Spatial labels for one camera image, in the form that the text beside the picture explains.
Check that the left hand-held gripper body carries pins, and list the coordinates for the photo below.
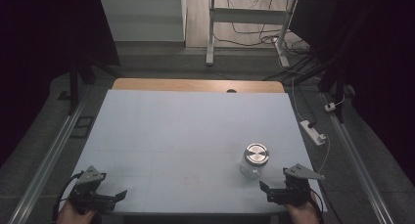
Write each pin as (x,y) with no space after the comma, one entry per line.
(89,193)

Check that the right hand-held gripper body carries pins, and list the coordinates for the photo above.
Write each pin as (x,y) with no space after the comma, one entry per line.
(293,193)

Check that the clear glass jar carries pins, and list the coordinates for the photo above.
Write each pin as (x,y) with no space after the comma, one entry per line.
(249,170)

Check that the silver metal jar lid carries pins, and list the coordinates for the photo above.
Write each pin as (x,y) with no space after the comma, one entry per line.
(256,154)

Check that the person's right hand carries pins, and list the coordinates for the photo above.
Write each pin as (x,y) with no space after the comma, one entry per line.
(303,214)

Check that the person's left hand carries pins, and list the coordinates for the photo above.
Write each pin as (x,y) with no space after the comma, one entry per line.
(71,216)

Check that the white power strip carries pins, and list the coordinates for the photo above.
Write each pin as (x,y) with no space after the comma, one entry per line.
(312,132)

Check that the black plug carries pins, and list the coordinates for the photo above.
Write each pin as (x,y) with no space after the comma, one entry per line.
(312,123)

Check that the white table cover board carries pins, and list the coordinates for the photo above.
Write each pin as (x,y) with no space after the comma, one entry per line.
(182,136)

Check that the small white adapter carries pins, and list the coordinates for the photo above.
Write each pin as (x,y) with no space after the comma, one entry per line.
(330,107)

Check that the black metal stand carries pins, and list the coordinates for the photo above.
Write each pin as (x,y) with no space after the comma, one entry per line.
(336,74)
(74,87)

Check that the wooden table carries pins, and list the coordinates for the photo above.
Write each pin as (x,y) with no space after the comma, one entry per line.
(195,85)

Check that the dark curtain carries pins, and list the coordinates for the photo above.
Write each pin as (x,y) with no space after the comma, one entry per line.
(388,70)
(36,54)

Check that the metal floor rail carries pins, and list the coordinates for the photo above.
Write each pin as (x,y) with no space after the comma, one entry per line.
(359,162)
(49,162)

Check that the black floor frame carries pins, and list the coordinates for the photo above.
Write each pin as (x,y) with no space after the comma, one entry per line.
(81,126)

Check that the white desk frame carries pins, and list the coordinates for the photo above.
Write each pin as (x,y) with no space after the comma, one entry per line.
(248,16)

